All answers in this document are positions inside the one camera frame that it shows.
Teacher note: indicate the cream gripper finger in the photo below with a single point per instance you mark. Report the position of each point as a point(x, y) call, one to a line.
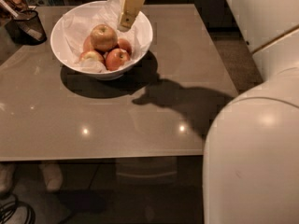
point(129, 10)

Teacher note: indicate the yellow-red apple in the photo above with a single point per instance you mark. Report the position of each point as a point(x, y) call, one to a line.
point(103, 37)

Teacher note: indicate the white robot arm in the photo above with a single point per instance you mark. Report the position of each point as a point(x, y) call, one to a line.
point(251, 155)

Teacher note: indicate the right rear red apple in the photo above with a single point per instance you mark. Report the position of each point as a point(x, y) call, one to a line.
point(124, 44)

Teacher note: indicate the red apple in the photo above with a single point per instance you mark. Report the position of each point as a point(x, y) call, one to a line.
point(124, 44)
point(87, 44)
point(116, 58)

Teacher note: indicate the front right red apple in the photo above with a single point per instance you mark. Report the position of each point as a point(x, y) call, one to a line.
point(116, 58)

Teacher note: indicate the left rear red apple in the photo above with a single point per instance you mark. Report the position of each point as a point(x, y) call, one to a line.
point(87, 44)

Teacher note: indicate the white ceramic bowl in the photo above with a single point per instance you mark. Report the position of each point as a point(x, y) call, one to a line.
point(140, 38)

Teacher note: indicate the white crumpled paper liner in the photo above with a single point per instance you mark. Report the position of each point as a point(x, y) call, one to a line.
point(106, 14)

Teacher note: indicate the black mesh basket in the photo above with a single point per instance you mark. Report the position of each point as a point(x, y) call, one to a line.
point(27, 30)

